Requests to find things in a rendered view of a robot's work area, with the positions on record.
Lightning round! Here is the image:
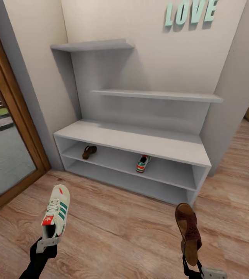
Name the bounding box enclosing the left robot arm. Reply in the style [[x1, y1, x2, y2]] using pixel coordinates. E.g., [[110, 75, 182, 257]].
[[19, 236, 60, 279]]

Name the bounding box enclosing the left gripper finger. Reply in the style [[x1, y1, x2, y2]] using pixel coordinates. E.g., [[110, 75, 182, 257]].
[[30, 237, 42, 249]]

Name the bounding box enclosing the gym shoe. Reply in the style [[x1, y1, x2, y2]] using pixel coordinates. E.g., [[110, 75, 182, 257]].
[[136, 155, 151, 172], [41, 184, 70, 239]]

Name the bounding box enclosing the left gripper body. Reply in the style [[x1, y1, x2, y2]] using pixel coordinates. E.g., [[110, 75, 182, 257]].
[[30, 245, 57, 269]]

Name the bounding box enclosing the sandal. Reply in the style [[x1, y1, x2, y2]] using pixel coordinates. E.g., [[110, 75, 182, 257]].
[[82, 146, 97, 160], [175, 203, 202, 266]]

